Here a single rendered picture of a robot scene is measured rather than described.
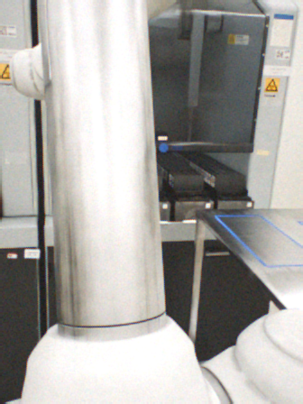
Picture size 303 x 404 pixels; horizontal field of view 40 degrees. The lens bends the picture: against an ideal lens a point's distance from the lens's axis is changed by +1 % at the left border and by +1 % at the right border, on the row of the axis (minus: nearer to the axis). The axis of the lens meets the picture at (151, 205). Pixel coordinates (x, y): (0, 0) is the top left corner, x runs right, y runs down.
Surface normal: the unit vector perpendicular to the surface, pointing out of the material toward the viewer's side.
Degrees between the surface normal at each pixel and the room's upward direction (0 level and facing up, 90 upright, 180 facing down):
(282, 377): 49
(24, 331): 90
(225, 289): 90
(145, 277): 71
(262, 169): 90
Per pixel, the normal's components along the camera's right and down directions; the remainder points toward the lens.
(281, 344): -0.42, -0.74
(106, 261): 0.07, -0.04
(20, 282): 0.22, 0.29
